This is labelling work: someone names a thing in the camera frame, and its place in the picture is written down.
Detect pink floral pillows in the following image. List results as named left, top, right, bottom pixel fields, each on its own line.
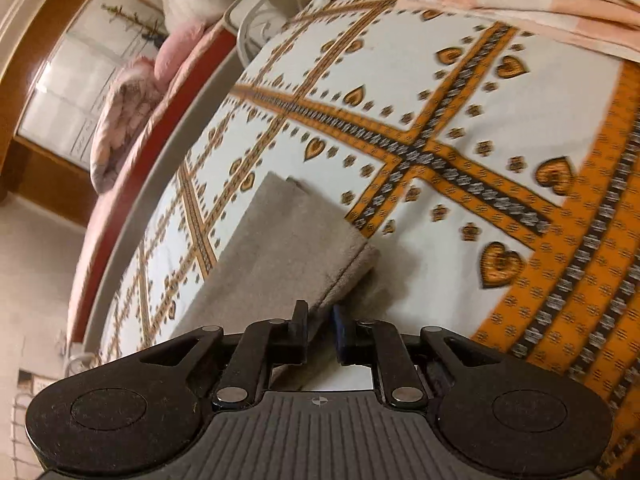
left=90, top=55, right=173, bottom=195

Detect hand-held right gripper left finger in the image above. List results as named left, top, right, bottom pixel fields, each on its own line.
left=135, top=300, right=309, bottom=409

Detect white wire rack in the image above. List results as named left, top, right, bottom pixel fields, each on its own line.
left=9, top=347, right=103, bottom=463

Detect taupe knit pants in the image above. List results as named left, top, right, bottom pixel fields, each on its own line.
left=170, top=170, right=382, bottom=394

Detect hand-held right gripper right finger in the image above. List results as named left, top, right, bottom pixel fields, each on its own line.
left=331, top=304, right=507, bottom=409

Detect wooden framed wardrobe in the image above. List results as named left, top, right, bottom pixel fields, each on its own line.
left=0, top=0, right=168, bottom=228

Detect white metal headboard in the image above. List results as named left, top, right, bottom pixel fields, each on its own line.
left=222, top=0, right=312, bottom=67

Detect pink pillow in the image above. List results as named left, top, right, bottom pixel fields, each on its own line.
left=154, top=22, right=210, bottom=82

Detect red mattress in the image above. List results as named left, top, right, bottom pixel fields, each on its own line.
left=66, top=24, right=242, bottom=347

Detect white orange patterned bedsheet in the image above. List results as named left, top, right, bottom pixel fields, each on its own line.
left=97, top=0, right=640, bottom=477

